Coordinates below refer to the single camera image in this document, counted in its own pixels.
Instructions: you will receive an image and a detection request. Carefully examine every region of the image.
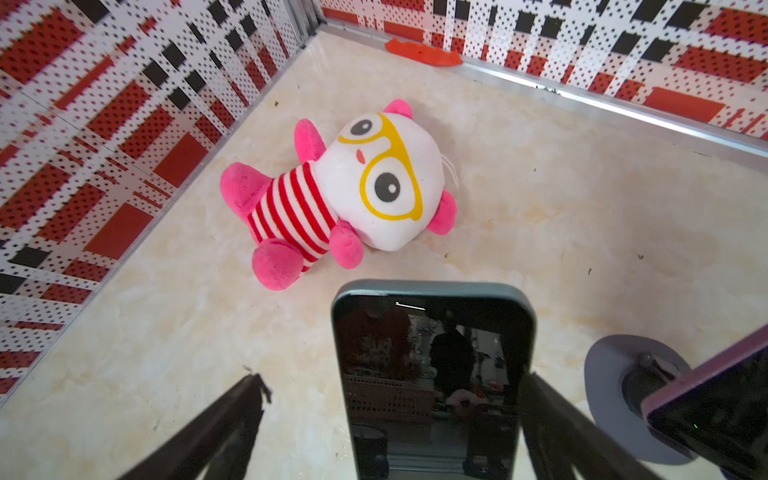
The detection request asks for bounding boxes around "purple-edged phone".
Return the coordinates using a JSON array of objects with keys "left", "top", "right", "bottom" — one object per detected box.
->
[{"left": 641, "top": 326, "right": 767, "bottom": 479}]

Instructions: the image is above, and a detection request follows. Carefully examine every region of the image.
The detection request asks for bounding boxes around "red flat piece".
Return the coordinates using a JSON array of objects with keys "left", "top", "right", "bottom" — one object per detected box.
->
[{"left": 385, "top": 39, "right": 463, "bottom": 67}]

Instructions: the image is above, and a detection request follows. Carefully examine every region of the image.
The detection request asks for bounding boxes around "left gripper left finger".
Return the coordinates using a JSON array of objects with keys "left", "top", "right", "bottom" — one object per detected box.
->
[{"left": 122, "top": 374, "right": 272, "bottom": 479}]

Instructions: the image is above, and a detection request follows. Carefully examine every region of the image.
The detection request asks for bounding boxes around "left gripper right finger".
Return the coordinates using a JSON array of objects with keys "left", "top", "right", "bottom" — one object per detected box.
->
[{"left": 518, "top": 373, "right": 657, "bottom": 480}]

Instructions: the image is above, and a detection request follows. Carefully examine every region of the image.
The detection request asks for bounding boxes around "green-edged phone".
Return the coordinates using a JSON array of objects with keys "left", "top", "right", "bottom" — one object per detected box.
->
[{"left": 331, "top": 279, "right": 536, "bottom": 479}]

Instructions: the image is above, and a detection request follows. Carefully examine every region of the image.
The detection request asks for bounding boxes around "pink white plush toy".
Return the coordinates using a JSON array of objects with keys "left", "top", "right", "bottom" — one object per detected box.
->
[{"left": 220, "top": 99, "right": 458, "bottom": 291}]

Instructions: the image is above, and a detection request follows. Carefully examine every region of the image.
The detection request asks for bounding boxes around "grey stand back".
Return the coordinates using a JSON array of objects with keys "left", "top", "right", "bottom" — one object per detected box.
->
[{"left": 584, "top": 335, "right": 698, "bottom": 466}]

